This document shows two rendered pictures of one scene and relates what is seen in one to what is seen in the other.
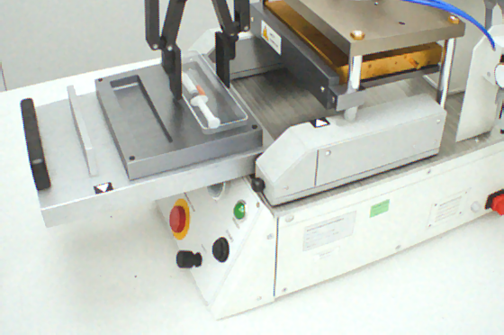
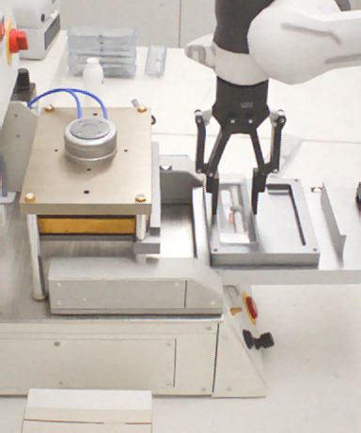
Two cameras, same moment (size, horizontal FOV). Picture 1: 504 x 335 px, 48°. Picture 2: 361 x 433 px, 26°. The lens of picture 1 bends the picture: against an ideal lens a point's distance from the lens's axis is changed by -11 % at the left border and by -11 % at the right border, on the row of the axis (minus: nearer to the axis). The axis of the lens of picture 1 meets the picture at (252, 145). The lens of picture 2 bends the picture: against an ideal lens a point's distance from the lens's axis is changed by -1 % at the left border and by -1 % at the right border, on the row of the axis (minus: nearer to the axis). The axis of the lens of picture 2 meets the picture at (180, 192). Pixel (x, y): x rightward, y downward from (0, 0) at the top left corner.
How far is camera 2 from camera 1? 1.71 m
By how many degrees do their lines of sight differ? 105
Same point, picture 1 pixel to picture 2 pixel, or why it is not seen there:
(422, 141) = not seen: hidden behind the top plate
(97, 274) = (325, 313)
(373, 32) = (127, 110)
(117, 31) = not seen: outside the picture
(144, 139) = (283, 205)
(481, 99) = (23, 160)
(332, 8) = (133, 133)
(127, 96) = (290, 242)
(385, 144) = not seen: hidden behind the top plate
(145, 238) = (279, 332)
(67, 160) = (343, 213)
